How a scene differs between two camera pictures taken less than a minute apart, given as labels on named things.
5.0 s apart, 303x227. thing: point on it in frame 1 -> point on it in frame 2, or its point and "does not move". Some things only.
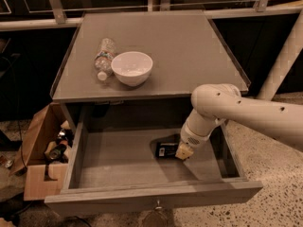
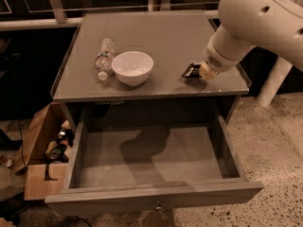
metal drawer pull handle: (158, 205) does not move
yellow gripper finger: (184, 151) -> (206, 72)
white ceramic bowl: (132, 68) does not move
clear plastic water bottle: (103, 59) does not move
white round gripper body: (190, 138) -> (218, 61)
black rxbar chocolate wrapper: (166, 149) -> (192, 71)
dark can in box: (57, 151) does not move
